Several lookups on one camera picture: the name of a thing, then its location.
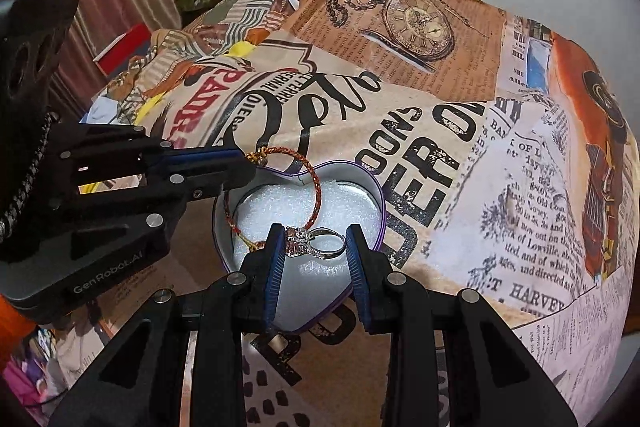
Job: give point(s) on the newspaper print blanket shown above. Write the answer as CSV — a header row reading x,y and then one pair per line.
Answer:
x,y
450,157

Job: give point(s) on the red gold braided bangle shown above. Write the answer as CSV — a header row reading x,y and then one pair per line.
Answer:
x,y
317,192

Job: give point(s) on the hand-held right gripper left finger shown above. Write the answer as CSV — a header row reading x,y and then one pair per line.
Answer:
x,y
272,269

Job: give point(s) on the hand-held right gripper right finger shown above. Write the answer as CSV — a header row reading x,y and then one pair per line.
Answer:
x,y
357,279

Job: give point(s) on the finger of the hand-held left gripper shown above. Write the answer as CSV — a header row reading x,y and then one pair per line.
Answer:
x,y
220,182
200,156

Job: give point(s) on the red box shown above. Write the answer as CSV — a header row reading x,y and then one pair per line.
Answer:
x,y
125,53

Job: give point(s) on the heart-shaped purple tin box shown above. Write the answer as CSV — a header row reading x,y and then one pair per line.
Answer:
x,y
350,207

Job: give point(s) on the yellow sheet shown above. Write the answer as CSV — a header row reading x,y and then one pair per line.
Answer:
x,y
242,49

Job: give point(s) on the purple patterned cloth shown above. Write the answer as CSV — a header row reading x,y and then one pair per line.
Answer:
x,y
30,377

